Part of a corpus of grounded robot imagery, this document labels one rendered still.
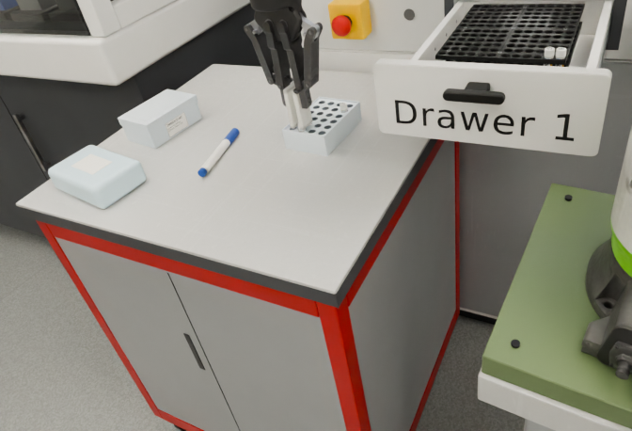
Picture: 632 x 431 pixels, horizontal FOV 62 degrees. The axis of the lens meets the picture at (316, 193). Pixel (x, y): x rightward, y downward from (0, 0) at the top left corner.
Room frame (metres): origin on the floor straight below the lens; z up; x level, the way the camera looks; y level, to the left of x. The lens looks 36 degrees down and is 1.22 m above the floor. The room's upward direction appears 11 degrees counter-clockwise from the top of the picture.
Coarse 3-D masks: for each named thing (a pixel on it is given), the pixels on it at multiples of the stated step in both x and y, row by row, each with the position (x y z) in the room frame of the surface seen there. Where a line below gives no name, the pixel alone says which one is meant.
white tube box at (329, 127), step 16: (320, 112) 0.83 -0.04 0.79; (336, 112) 0.81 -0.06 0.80; (352, 112) 0.81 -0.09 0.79; (288, 128) 0.79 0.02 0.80; (320, 128) 0.77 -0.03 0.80; (336, 128) 0.76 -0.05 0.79; (352, 128) 0.80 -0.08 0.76; (288, 144) 0.78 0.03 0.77; (304, 144) 0.76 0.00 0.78; (320, 144) 0.74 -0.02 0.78; (336, 144) 0.76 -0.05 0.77
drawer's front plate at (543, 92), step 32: (384, 64) 0.67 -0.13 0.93; (416, 64) 0.65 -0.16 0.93; (448, 64) 0.63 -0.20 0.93; (480, 64) 0.61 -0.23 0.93; (512, 64) 0.59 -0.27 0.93; (384, 96) 0.67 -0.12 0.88; (416, 96) 0.64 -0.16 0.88; (512, 96) 0.57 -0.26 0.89; (544, 96) 0.55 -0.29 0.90; (576, 96) 0.53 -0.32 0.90; (384, 128) 0.67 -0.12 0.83; (416, 128) 0.65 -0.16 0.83; (448, 128) 0.62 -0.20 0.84; (512, 128) 0.57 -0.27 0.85; (544, 128) 0.55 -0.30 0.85; (576, 128) 0.53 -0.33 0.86
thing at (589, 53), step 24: (480, 0) 0.94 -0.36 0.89; (504, 0) 0.91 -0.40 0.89; (528, 0) 0.89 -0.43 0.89; (552, 0) 0.87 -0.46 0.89; (576, 0) 0.85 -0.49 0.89; (600, 0) 0.83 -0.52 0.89; (456, 24) 0.91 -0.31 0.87; (600, 24) 0.73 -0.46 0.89; (432, 48) 0.79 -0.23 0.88; (576, 48) 0.79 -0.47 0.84; (600, 48) 0.65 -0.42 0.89
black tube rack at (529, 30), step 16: (480, 16) 0.85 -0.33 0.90; (496, 16) 0.83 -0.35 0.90; (512, 16) 0.82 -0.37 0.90; (528, 16) 0.81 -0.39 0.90; (544, 16) 0.79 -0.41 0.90; (560, 16) 0.78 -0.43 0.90; (576, 16) 0.77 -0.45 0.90; (464, 32) 0.79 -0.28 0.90; (480, 32) 0.78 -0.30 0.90; (496, 32) 0.78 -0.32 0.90; (512, 32) 0.75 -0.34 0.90; (528, 32) 0.75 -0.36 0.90; (544, 32) 0.73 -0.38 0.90; (560, 32) 0.73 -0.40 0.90; (576, 32) 0.72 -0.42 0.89; (448, 48) 0.75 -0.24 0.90; (464, 48) 0.73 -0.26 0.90; (480, 48) 0.72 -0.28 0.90; (496, 48) 0.71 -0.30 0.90; (512, 48) 0.70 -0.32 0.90; (528, 48) 0.69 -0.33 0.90; (544, 48) 0.68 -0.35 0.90; (528, 64) 0.70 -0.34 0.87
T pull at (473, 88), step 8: (448, 88) 0.59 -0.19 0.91; (456, 88) 0.59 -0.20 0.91; (472, 88) 0.58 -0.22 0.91; (480, 88) 0.58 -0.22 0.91; (488, 88) 0.58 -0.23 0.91; (448, 96) 0.58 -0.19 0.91; (456, 96) 0.58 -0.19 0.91; (464, 96) 0.57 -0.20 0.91; (472, 96) 0.57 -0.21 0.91; (480, 96) 0.56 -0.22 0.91; (488, 96) 0.56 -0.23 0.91; (496, 96) 0.55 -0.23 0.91; (504, 96) 0.55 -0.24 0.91
